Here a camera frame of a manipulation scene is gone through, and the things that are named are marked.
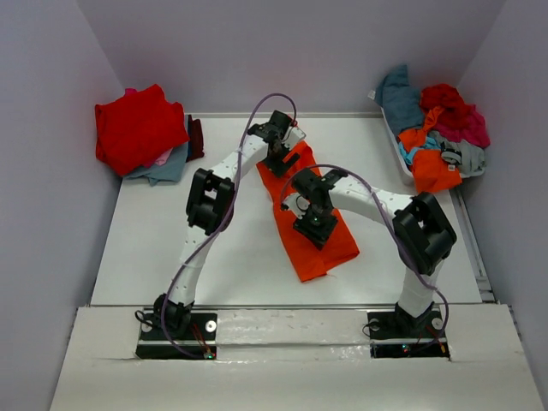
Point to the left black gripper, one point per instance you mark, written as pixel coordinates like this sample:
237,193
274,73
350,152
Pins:
278,167

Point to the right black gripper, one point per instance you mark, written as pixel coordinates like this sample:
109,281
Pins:
318,235

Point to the orange t-shirt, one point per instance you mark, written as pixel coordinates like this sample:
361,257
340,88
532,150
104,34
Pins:
431,174
308,261

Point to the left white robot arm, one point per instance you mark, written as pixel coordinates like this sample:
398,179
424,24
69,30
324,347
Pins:
210,208

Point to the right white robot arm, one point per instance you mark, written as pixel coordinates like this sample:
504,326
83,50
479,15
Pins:
418,226

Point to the folded maroon t-shirt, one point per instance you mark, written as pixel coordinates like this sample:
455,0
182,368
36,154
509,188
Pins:
196,147

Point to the folded light blue t-shirt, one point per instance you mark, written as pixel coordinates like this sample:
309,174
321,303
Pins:
171,171

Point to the folded pink t-shirt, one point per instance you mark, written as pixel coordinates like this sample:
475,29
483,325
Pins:
163,158

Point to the teal blue crumpled t-shirt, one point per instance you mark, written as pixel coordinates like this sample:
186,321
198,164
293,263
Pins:
399,100

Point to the folded red t-shirt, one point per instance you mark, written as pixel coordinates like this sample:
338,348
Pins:
137,128

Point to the cyan crumpled t-shirt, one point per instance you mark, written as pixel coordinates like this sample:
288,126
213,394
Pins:
408,156

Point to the grey crumpled t-shirt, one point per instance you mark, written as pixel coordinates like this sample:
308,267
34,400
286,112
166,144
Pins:
468,159

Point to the red crumpled t-shirt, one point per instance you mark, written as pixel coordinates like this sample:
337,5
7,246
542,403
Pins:
454,109

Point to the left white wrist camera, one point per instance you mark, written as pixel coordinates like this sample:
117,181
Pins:
293,137

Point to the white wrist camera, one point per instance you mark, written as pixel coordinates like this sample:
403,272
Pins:
293,137
295,203

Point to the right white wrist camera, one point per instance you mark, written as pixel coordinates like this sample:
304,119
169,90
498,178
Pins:
295,203

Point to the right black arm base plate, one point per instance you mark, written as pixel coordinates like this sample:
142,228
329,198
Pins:
388,340

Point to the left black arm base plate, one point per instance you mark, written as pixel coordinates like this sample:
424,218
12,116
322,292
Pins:
196,342

